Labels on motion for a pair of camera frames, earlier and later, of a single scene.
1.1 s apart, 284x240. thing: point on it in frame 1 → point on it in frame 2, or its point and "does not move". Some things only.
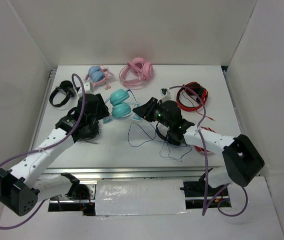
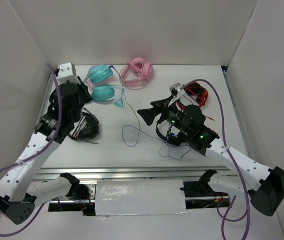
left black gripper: x=102 y=107 → x=86 y=97
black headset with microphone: x=86 y=132 does not move
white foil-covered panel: x=122 y=197 does not move
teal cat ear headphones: x=120 y=107 → x=99 y=77
